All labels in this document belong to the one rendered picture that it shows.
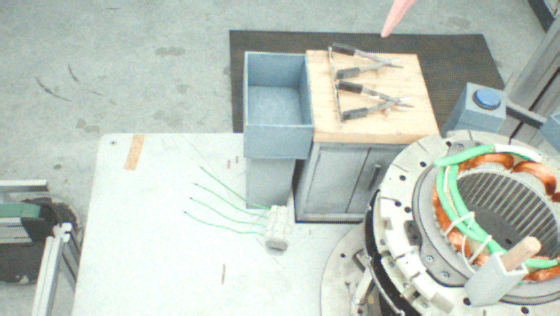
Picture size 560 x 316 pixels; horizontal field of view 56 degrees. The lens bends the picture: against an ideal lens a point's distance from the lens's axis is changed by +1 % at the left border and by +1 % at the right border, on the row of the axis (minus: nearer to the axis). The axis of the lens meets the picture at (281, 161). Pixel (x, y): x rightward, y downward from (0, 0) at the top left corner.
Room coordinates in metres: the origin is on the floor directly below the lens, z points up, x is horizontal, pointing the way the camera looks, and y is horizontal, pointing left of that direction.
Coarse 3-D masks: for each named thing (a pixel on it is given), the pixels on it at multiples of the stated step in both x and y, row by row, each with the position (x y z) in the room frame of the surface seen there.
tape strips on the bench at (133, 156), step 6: (138, 138) 0.69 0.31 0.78; (144, 138) 0.69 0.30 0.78; (132, 144) 0.67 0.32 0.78; (138, 144) 0.67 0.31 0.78; (132, 150) 0.65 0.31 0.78; (138, 150) 0.66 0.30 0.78; (132, 156) 0.64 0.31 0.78; (138, 156) 0.64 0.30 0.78; (126, 162) 0.62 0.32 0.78; (132, 162) 0.62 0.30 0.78; (126, 168) 0.61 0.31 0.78; (132, 168) 0.61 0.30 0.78
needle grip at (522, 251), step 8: (528, 240) 0.29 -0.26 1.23; (536, 240) 0.30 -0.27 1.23; (512, 248) 0.30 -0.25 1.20; (520, 248) 0.29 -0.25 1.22; (528, 248) 0.29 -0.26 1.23; (536, 248) 0.29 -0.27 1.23; (504, 256) 0.30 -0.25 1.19; (512, 256) 0.29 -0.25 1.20; (520, 256) 0.29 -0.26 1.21; (528, 256) 0.29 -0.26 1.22; (504, 264) 0.29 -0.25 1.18; (512, 264) 0.29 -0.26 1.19
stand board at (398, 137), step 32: (320, 64) 0.69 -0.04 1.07; (352, 64) 0.71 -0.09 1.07; (416, 64) 0.73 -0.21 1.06; (320, 96) 0.62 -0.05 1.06; (352, 96) 0.63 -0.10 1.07; (416, 96) 0.65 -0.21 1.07; (320, 128) 0.55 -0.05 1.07; (352, 128) 0.56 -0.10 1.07; (384, 128) 0.57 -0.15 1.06; (416, 128) 0.58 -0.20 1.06
